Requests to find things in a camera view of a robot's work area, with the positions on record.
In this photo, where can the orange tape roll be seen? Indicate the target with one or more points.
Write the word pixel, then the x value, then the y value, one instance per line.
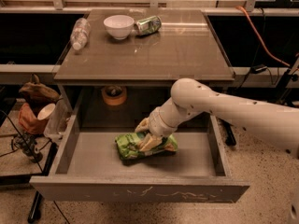
pixel 114 95

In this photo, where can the clear plastic water bottle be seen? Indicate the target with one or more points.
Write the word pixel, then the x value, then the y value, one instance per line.
pixel 80 34

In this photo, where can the grey open drawer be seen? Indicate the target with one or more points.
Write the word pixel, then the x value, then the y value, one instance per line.
pixel 87 166

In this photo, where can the clear plastic container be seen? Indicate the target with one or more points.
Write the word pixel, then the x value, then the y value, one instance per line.
pixel 57 122

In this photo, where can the green soda can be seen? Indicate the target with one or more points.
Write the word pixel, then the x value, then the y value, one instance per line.
pixel 148 25

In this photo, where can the grey cabinet with counter top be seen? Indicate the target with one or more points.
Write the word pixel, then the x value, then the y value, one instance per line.
pixel 183 47

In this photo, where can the white cup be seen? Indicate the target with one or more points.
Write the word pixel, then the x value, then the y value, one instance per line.
pixel 46 111

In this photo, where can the white ceramic bowl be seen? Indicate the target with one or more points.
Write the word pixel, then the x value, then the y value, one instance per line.
pixel 119 26

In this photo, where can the green rice chip bag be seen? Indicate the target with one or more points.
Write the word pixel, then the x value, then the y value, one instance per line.
pixel 127 145

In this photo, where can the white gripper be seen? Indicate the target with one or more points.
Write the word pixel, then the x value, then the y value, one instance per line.
pixel 156 121

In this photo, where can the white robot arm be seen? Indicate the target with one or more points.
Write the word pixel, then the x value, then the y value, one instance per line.
pixel 274 124

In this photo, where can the black power adapter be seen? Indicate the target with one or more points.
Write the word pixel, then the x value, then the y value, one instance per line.
pixel 257 69

